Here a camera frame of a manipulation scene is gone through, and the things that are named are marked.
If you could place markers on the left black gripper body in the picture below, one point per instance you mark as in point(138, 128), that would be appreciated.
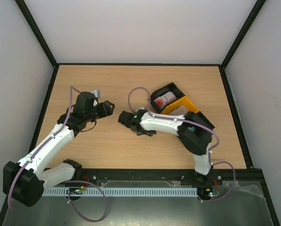
point(101, 113)

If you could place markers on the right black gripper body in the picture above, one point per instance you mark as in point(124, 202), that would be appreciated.
point(125, 118)

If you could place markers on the black card holder wallet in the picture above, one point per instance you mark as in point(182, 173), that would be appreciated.
point(138, 130)

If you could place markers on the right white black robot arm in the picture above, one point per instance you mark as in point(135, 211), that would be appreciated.
point(196, 134)

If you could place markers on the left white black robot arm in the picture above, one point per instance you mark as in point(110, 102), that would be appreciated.
point(27, 180)

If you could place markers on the red striped card in tray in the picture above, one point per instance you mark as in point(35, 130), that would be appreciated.
point(165, 99)

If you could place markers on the teal card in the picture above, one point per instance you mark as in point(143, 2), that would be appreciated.
point(192, 128)

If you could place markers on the black tray left compartment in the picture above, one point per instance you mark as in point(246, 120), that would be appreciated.
point(159, 92)

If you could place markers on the black tray compartment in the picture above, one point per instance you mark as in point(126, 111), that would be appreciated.
point(206, 120)
point(159, 92)

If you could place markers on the yellow tray middle compartment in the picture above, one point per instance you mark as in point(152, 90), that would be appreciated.
point(185, 101)

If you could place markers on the black tray right compartment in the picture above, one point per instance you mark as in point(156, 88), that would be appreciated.
point(206, 120)

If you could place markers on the left controller board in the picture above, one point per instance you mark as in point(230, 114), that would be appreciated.
point(75, 193)

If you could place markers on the controller board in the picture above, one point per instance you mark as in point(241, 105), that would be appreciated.
point(75, 193)
point(208, 193)

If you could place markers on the right controller board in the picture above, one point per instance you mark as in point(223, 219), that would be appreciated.
point(208, 193)

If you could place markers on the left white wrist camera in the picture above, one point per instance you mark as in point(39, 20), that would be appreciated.
point(96, 93)

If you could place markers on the black frame post left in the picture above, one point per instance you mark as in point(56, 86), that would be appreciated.
point(36, 31)

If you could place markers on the black frame post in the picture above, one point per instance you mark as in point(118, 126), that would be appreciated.
point(243, 31)
point(36, 31)

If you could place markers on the light blue slotted cable duct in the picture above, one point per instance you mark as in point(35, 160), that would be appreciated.
point(128, 192)

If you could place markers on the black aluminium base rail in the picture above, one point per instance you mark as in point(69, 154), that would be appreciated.
point(186, 177)

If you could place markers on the black frame post right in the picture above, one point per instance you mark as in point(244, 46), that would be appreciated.
point(243, 31)

